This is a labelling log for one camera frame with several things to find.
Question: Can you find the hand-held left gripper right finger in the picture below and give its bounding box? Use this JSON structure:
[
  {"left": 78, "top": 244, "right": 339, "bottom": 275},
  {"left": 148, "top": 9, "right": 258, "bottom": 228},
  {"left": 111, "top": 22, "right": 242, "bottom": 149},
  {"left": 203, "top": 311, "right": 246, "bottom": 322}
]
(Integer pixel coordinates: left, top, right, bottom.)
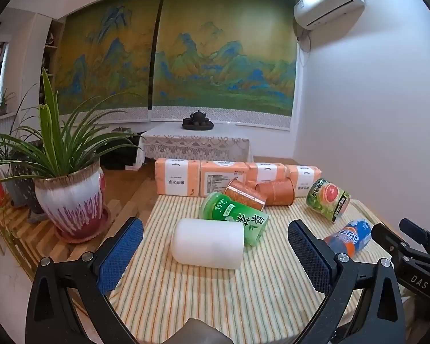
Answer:
[{"left": 287, "top": 219, "right": 406, "bottom": 344}]

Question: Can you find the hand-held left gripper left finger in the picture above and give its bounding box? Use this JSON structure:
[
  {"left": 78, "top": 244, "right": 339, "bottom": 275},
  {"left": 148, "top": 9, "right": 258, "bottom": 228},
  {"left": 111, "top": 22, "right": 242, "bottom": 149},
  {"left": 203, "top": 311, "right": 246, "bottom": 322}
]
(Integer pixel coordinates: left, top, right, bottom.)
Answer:
[{"left": 25, "top": 217, "right": 144, "bottom": 344}]

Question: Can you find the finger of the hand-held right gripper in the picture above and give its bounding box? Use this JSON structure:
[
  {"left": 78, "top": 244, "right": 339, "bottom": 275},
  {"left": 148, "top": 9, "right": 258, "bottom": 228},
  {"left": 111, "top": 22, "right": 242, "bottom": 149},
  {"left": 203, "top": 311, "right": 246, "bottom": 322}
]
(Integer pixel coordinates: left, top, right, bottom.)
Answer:
[
  {"left": 371, "top": 223, "right": 413, "bottom": 259},
  {"left": 399, "top": 218, "right": 430, "bottom": 259}
]

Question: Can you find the frosted white cup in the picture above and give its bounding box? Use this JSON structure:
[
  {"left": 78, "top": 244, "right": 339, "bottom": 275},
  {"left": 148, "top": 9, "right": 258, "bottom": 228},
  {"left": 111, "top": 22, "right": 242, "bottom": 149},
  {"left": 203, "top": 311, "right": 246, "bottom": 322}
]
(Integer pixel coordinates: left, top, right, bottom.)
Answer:
[{"left": 171, "top": 218, "right": 245, "bottom": 270}]

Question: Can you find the blue and orange cup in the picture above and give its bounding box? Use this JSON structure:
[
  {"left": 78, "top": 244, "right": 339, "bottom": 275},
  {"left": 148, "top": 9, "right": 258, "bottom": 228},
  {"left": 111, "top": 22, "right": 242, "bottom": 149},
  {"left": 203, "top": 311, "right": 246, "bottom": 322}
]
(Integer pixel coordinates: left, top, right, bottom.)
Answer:
[{"left": 323, "top": 219, "right": 374, "bottom": 259}]

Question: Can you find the green grapefruit printed cup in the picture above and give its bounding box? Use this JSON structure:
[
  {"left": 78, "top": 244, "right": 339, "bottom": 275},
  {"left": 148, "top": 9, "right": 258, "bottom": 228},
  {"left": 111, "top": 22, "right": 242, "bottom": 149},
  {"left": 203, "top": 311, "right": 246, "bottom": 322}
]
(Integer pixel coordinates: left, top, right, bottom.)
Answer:
[{"left": 306, "top": 178, "right": 351, "bottom": 224}]

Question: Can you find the orange paper cup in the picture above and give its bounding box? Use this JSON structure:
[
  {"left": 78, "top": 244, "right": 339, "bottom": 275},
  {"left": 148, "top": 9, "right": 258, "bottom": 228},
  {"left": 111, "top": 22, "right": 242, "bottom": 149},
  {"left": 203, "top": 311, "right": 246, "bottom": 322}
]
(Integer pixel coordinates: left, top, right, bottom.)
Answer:
[
  {"left": 225, "top": 180, "right": 268, "bottom": 210},
  {"left": 254, "top": 178, "right": 296, "bottom": 206}
]

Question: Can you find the terracotta plant saucer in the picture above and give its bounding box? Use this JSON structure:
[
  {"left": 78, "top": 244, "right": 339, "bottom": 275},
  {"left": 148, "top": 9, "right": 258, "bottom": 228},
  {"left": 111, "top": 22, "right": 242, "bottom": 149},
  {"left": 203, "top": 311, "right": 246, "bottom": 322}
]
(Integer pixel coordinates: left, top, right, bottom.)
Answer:
[{"left": 54, "top": 206, "right": 112, "bottom": 245}]

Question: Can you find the potted plant in white-red pot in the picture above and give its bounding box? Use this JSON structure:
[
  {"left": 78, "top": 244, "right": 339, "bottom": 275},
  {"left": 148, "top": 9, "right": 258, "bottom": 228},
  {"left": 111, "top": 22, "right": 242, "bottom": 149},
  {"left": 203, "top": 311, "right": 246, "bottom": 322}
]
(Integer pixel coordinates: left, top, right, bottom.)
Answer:
[{"left": 0, "top": 67, "right": 144, "bottom": 241}]

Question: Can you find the striped tablecloth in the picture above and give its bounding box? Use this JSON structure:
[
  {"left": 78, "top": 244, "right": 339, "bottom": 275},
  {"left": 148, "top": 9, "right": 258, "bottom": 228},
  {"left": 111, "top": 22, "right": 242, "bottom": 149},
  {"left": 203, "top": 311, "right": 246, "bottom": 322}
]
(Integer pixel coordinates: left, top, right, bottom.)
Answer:
[{"left": 107, "top": 193, "right": 416, "bottom": 344}]

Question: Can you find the orange tissue pack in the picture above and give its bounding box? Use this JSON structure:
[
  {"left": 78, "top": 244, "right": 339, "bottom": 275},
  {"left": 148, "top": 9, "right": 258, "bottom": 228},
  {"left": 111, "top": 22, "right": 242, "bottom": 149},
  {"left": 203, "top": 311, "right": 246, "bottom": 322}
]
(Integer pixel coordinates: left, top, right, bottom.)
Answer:
[
  {"left": 284, "top": 164, "right": 322, "bottom": 199},
  {"left": 245, "top": 162, "right": 288, "bottom": 187},
  {"left": 154, "top": 158, "right": 202, "bottom": 197},
  {"left": 200, "top": 160, "right": 250, "bottom": 198}
]

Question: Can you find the wooden slatted bench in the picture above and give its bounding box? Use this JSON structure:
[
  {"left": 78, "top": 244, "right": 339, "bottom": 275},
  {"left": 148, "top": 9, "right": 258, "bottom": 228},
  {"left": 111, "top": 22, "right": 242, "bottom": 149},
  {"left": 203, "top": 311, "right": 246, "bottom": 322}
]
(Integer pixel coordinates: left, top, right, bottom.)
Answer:
[{"left": 0, "top": 186, "right": 158, "bottom": 287}]

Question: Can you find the black box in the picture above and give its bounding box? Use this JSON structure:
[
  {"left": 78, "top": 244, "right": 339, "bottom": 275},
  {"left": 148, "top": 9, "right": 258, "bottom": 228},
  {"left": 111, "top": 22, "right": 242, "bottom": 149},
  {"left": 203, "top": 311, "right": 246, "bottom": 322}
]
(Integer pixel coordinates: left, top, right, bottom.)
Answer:
[{"left": 102, "top": 127, "right": 144, "bottom": 171}]

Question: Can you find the grey plant pot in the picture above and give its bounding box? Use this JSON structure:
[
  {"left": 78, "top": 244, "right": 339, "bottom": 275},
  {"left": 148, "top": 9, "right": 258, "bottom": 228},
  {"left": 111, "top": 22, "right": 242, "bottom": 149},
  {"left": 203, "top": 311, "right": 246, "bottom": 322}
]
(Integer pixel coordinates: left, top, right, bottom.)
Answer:
[{"left": 3, "top": 165, "right": 40, "bottom": 209}]

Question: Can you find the lace covered table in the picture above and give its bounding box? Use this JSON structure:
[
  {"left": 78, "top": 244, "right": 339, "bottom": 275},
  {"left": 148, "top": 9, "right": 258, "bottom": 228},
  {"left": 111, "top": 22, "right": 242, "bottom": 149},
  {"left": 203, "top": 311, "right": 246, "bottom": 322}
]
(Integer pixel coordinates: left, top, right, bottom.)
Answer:
[{"left": 135, "top": 122, "right": 255, "bottom": 168}]

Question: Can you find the dark tea set tray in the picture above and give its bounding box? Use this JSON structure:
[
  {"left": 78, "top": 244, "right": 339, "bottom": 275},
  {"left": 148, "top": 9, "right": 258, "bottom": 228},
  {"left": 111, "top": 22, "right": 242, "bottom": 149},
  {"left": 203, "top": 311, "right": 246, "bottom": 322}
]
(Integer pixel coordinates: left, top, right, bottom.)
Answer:
[{"left": 181, "top": 109, "right": 215, "bottom": 132}]

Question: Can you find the landscape painting blind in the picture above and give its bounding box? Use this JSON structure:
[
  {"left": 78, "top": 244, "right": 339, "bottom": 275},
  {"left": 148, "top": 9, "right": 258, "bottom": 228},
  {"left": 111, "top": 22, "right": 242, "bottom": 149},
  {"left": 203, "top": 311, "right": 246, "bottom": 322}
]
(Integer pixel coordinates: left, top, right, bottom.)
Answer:
[
  {"left": 53, "top": 0, "right": 165, "bottom": 123},
  {"left": 148, "top": 0, "right": 298, "bottom": 130}
]

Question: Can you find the white air conditioner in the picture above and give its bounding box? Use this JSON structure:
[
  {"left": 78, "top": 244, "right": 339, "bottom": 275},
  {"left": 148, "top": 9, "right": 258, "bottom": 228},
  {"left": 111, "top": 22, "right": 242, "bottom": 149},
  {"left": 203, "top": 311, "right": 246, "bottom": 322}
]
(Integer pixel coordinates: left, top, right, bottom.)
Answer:
[{"left": 293, "top": 0, "right": 366, "bottom": 31}]

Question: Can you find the wall shelf unit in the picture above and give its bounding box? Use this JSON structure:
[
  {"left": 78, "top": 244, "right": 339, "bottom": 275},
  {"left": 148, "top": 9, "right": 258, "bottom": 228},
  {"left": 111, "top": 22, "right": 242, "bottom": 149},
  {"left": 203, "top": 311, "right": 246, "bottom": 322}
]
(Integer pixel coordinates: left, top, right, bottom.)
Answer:
[{"left": 39, "top": 19, "right": 66, "bottom": 117}]

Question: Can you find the air conditioner cable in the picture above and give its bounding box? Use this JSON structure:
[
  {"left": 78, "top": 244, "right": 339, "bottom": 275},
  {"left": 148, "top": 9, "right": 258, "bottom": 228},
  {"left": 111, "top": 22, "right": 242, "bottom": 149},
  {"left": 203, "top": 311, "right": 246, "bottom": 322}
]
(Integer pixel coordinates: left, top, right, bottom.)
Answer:
[{"left": 297, "top": 29, "right": 312, "bottom": 54}]

